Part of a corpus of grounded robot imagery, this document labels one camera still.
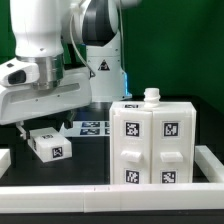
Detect white cabinet top block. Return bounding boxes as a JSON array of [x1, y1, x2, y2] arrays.
[[28, 127, 72, 163]]

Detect white fence rail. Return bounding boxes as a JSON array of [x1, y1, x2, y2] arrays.
[[195, 145, 224, 183], [0, 183, 224, 214], [0, 149, 11, 178]]

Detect white right fence rail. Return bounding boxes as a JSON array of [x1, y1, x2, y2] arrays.
[[195, 145, 224, 183]]

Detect white front fence rail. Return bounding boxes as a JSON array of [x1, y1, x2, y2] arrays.
[[0, 183, 224, 214]]

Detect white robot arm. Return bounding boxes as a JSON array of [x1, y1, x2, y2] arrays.
[[0, 0, 142, 139]]

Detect white marker base plate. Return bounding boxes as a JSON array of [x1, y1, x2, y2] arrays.
[[59, 121, 110, 137]]

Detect white cabinet door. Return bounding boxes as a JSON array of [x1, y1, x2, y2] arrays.
[[151, 109, 196, 184], [111, 109, 152, 184]]

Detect white left fence rail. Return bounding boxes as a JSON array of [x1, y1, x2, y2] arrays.
[[0, 149, 11, 178]]

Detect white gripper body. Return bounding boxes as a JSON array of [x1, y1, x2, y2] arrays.
[[0, 59, 92, 125]]

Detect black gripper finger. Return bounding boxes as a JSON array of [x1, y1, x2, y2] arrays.
[[16, 121, 28, 140], [64, 110, 76, 129]]

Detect white cabinet body box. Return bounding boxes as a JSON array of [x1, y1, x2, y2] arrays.
[[109, 88, 196, 185]]

